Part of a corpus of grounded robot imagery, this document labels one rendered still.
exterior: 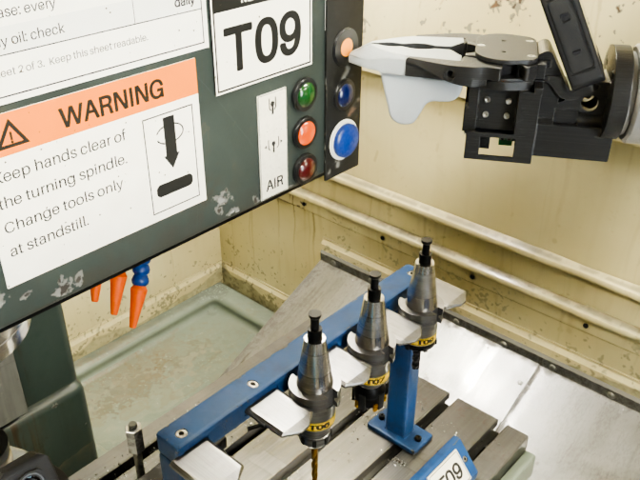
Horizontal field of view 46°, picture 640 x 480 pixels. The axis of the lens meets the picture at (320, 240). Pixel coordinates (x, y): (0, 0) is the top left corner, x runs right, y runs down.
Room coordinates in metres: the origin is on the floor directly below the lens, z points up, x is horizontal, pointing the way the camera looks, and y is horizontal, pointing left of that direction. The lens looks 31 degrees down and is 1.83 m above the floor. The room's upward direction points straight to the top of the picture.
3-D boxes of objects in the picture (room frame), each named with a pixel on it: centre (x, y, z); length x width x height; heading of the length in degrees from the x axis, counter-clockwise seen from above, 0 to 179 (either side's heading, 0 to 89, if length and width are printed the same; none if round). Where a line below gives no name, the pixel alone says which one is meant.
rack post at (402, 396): (0.93, -0.14, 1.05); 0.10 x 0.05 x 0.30; 48
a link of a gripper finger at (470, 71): (0.56, -0.11, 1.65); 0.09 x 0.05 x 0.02; 78
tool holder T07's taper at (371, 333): (0.77, -0.07, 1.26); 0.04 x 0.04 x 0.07
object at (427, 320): (0.85, -0.14, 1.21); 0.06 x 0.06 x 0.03
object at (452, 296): (0.89, -0.18, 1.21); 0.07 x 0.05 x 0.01; 48
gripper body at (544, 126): (0.57, -0.17, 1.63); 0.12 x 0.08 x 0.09; 78
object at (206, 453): (0.56, 0.11, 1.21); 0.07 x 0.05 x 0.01; 48
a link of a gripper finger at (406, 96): (0.57, -0.06, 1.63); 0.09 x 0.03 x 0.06; 78
